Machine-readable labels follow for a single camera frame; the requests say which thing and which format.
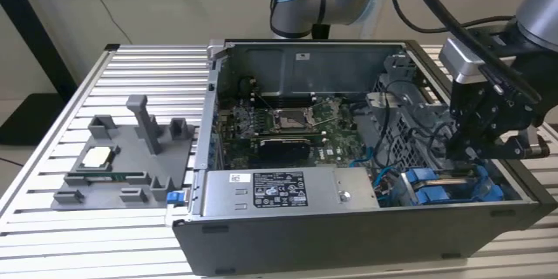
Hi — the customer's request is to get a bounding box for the silver power supply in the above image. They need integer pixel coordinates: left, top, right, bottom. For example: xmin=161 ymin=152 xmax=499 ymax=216
xmin=200 ymin=166 xmax=380 ymax=218

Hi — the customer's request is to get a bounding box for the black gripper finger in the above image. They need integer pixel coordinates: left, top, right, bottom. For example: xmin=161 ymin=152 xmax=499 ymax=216
xmin=445 ymin=83 xmax=484 ymax=162
xmin=472 ymin=128 xmax=551 ymax=159

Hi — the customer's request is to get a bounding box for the metal socket cover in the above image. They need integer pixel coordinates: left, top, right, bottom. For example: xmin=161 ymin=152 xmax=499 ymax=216
xmin=309 ymin=101 xmax=342 ymax=120

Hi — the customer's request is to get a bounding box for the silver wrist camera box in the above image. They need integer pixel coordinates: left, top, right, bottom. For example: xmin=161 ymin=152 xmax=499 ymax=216
xmin=437 ymin=37 xmax=488 ymax=84

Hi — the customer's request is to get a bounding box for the silver disk bay cage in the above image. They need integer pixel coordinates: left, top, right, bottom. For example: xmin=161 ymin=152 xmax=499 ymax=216
xmin=365 ymin=73 xmax=453 ymax=175

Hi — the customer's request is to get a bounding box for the thick black robot hose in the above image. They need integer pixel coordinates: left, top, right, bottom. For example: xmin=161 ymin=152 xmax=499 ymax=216
xmin=397 ymin=0 xmax=544 ymax=102

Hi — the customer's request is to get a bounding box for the grey parts rack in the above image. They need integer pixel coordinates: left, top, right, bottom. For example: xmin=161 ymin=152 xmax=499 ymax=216
xmin=50 ymin=94 xmax=200 ymax=211

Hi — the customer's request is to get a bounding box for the silver CPU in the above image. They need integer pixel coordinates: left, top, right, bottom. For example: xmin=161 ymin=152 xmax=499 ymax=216
xmin=81 ymin=146 xmax=114 ymax=168

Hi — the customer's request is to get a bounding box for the thin black wall cable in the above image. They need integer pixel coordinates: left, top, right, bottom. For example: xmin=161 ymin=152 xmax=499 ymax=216
xmin=74 ymin=0 xmax=134 ymax=44

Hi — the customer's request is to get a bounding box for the black disk wire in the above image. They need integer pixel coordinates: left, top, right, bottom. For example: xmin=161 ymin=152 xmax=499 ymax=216
xmin=416 ymin=118 xmax=453 ymax=149
xmin=421 ymin=120 xmax=453 ymax=164

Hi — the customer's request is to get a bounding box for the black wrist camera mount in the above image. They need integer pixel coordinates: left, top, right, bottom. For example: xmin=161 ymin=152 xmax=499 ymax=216
xmin=468 ymin=19 xmax=544 ymax=103

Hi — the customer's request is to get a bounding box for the CPU socket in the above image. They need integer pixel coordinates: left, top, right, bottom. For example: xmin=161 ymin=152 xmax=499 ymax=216
xmin=272 ymin=108 xmax=312 ymax=133

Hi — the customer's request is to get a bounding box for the thin metal locking lever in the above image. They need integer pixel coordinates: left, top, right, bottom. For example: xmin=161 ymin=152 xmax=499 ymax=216
xmin=253 ymin=91 xmax=277 ymax=113

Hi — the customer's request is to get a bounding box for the green RAM stick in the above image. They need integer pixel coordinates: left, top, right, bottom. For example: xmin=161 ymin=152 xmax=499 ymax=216
xmin=86 ymin=172 xmax=144 ymax=182

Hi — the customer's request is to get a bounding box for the black graphics card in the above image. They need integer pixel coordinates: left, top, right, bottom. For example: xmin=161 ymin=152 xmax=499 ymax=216
xmin=256 ymin=137 xmax=312 ymax=165

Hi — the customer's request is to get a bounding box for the green motherboard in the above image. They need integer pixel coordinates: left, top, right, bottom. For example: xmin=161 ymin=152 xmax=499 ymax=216
xmin=214 ymin=94 xmax=375 ymax=169

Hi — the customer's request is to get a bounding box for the black stand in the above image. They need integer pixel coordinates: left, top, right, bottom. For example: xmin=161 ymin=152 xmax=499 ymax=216
xmin=0 ymin=0 xmax=77 ymax=146

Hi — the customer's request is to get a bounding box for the blue wire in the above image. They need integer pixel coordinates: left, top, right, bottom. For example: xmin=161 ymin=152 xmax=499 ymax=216
xmin=350 ymin=156 xmax=387 ymax=166
xmin=377 ymin=167 xmax=400 ymax=197

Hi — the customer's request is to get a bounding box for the dark grey PC case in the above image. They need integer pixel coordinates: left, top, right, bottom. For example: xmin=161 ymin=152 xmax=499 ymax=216
xmin=162 ymin=37 xmax=552 ymax=276

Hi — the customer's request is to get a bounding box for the black RAM slot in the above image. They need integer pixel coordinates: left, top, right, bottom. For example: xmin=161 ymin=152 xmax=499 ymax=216
xmin=256 ymin=129 xmax=325 ymax=135
xmin=257 ymin=133 xmax=326 ymax=139
xmin=250 ymin=91 xmax=317 ymax=103

